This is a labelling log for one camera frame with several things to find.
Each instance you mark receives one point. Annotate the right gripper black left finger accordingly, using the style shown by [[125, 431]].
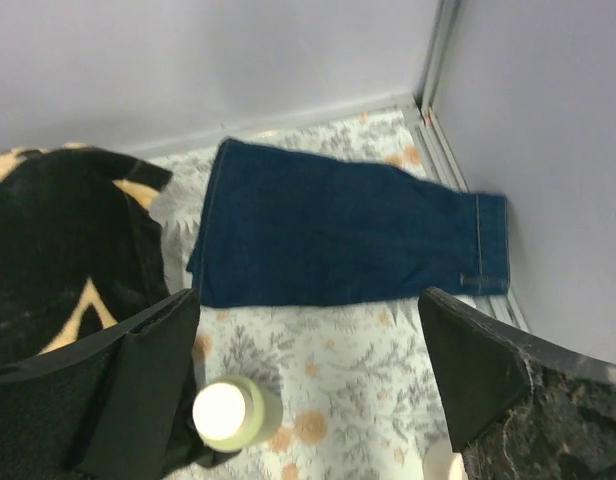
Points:
[[114, 403]]

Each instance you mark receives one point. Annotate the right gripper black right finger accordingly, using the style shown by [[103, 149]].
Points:
[[518, 406]]

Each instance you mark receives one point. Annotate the beige bottle tall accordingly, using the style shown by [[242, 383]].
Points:
[[440, 462]]

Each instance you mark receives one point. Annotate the pale green bottle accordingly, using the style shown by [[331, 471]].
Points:
[[234, 412]]

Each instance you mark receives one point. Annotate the floral patterned table mat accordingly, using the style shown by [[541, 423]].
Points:
[[359, 397]]

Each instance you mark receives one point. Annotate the black floral pillow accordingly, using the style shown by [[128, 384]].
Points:
[[79, 251]]

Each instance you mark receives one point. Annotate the folded blue denim cloth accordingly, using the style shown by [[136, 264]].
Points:
[[288, 228]]

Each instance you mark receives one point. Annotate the aluminium frame corner post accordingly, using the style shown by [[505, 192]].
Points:
[[438, 75]]

